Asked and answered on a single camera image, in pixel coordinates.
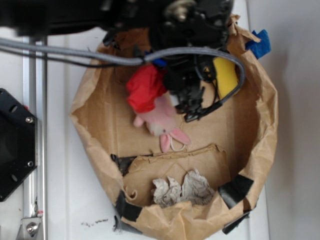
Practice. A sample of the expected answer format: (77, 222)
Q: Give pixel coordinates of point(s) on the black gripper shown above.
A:
(186, 23)

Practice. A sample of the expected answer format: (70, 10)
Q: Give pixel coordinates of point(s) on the red paper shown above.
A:
(144, 86)

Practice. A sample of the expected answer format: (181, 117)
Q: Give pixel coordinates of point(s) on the pink plush bunny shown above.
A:
(161, 123)

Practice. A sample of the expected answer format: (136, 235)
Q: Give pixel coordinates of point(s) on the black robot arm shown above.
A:
(39, 18)

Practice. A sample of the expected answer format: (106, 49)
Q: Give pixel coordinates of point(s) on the crumpled white paper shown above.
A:
(195, 189)

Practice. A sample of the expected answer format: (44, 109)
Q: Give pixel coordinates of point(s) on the yellow sponge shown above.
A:
(226, 76)

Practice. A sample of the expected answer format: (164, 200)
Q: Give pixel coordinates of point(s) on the brown paper bag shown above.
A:
(233, 148)

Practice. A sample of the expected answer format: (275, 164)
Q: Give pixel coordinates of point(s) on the white plastic tray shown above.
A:
(77, 206)

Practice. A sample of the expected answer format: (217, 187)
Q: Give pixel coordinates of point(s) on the aluminium frame rail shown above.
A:
(35, 98)

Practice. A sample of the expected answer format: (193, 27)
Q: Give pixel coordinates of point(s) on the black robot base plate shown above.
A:
(17, 144)

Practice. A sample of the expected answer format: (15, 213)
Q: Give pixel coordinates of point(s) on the metal corner bracket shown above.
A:
(31, 228)

